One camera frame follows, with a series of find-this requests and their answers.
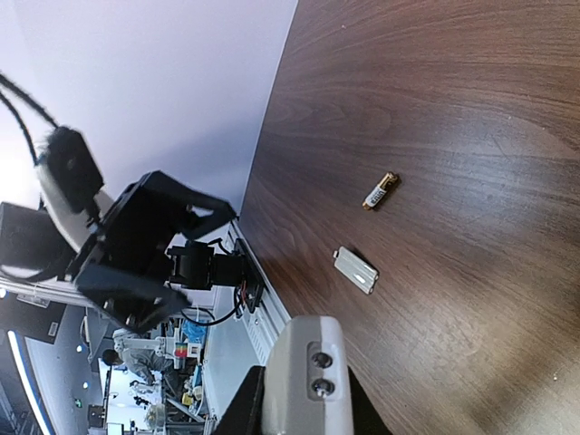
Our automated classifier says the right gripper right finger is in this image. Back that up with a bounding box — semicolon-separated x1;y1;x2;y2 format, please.
348;367;392;435

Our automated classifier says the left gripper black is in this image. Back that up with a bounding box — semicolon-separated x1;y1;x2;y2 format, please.
74;171;237;334

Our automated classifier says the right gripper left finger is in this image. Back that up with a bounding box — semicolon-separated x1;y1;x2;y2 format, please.
215;365;266;435

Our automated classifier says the white remote control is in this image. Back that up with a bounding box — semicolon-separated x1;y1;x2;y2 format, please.
260;315;354;435

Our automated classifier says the grey battery cover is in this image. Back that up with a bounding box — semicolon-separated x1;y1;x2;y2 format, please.
333;246;379;295

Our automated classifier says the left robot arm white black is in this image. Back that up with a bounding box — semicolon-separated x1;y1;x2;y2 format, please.
1;171;246;334

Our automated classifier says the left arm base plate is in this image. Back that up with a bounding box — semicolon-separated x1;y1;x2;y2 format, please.
234;238;266;314

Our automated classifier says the aluminium front rail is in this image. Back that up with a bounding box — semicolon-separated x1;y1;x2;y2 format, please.
201;217;294;427

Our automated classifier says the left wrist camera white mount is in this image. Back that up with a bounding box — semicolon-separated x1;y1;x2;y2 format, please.
34;126;114;255

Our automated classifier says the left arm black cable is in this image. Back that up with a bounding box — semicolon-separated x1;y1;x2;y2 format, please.
0;72;60;164

